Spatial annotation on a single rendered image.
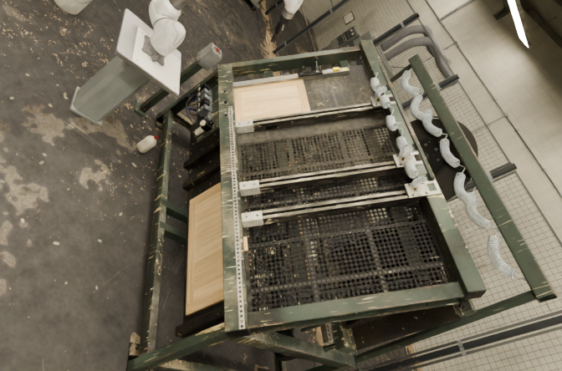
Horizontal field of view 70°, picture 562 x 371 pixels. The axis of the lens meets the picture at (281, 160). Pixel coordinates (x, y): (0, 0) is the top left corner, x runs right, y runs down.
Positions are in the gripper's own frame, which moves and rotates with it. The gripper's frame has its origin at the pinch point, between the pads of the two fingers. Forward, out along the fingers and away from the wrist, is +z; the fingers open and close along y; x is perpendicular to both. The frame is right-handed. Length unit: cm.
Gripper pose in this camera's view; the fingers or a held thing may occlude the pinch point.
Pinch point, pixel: (273, 38)
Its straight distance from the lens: 323.7
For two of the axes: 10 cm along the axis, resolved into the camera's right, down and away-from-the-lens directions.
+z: -4.5, 6.0, 6.6
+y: -1.3, -7.7, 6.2
